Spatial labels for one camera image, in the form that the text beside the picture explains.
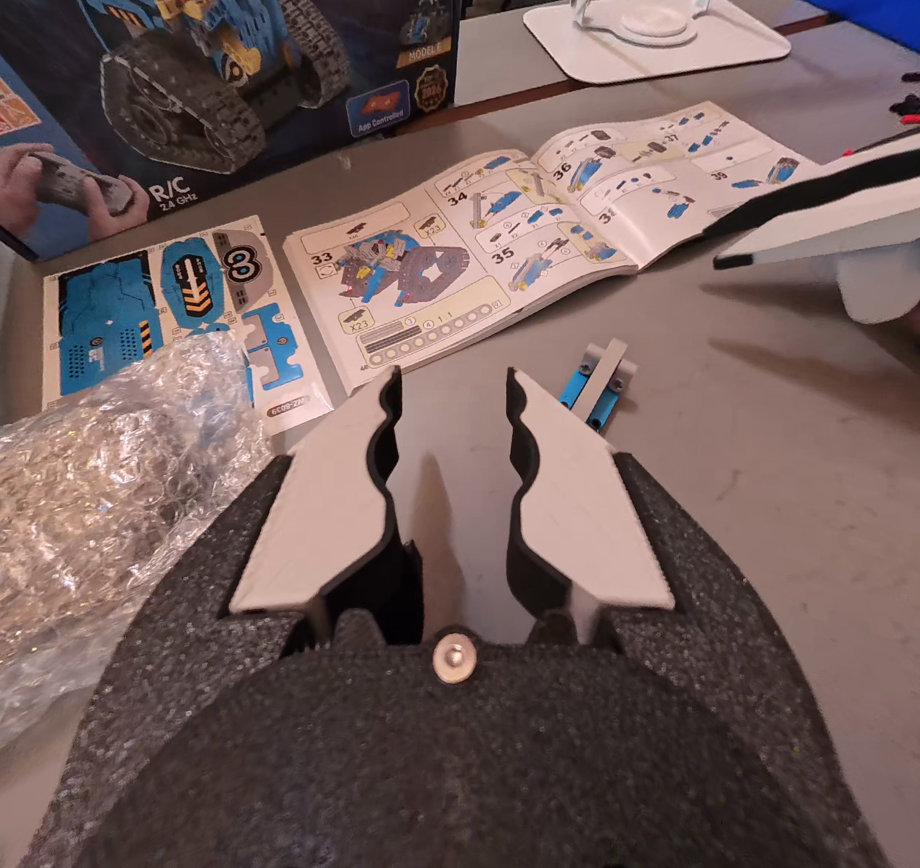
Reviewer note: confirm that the instruction booklet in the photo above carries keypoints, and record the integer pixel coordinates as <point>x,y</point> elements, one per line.
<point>503,236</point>

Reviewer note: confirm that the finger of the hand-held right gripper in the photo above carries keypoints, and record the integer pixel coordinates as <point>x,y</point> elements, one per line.
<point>884,160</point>
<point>826,232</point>

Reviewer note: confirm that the white laptop stand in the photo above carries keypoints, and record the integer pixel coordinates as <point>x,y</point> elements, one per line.
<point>647,34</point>

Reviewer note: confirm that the pile of small building pieces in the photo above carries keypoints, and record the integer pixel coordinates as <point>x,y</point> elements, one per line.
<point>907,106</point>

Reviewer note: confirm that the clear plastic bag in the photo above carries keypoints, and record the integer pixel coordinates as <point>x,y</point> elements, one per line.
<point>86,487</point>

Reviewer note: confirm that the long grey building beam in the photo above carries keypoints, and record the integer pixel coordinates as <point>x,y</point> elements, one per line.
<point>605,379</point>

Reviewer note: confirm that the blue sticker sheet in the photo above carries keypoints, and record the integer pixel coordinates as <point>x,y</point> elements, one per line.
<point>144,322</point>

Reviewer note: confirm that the robot kit box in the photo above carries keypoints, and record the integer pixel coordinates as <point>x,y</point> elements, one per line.
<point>215,56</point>

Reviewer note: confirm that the short grey connector piece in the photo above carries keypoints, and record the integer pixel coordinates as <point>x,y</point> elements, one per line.
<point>627,368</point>

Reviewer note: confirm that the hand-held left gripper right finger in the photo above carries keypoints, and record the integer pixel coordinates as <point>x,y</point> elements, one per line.
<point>589,523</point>

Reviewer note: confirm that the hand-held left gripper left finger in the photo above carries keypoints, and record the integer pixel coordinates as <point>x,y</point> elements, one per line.
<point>316,523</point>

